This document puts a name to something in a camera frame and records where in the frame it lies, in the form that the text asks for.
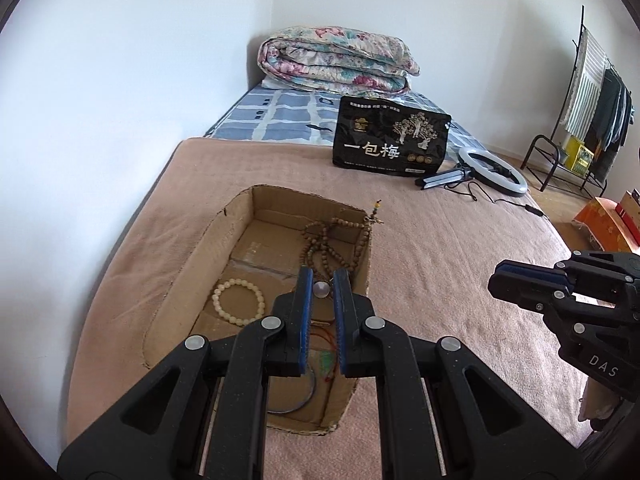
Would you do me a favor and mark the yellow green box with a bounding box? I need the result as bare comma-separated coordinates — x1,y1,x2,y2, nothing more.
562,135,596,171

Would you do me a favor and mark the green pendant with red cord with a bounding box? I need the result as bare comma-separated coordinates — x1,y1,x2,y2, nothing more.
307,320,341,386

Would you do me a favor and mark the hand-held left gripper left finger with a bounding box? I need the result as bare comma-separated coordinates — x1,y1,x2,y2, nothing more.
57,266,316,480

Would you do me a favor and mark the folded floral quilt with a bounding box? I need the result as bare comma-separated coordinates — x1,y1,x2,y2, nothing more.
257,25,421,95

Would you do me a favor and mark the cream bead bracelet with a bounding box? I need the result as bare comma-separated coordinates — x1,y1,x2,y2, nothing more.
211,278,266,318

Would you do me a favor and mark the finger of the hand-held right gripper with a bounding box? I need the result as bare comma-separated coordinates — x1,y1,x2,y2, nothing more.
491,259,572,292
487,279,569,317

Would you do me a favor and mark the white ring light with tripod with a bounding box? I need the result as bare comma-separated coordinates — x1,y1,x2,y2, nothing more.
415,147,529,197

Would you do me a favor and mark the orange box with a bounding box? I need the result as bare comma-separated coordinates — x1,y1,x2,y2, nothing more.
572,195,633,253

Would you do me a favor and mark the dark hanging clothing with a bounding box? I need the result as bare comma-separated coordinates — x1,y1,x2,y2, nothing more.
582,67,635,181

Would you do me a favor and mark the brown wooden bead necklace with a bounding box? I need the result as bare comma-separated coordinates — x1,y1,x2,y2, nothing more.
300,200,386,283

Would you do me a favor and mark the blue checked bed sheet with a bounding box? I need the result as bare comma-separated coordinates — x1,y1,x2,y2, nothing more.
205,84,493,161

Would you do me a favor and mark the black snack bag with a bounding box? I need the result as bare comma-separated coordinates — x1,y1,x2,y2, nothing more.
332,95,452,177

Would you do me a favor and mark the pink blanket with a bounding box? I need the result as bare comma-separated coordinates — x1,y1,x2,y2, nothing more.
65,137,601,480

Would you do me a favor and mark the red box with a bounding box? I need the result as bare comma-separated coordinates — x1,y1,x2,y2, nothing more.
615,189,640,247

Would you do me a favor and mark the striped hanging cloth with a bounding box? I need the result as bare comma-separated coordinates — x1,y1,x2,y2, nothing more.
560,30,608,133

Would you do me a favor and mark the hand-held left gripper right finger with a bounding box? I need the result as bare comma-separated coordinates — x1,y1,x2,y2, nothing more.
333,268,586,480

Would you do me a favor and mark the dark blue bangle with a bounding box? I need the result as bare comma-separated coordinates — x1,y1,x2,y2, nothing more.
267,360,318,415

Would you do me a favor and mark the black metal clothes rack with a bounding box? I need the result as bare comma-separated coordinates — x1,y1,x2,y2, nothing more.
520,5,636,198

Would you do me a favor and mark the cardboard box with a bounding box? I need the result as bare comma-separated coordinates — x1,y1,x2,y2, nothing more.
141,185,375,435

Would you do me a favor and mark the black ring light cable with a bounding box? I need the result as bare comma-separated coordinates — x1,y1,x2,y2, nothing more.
447,180,548,221

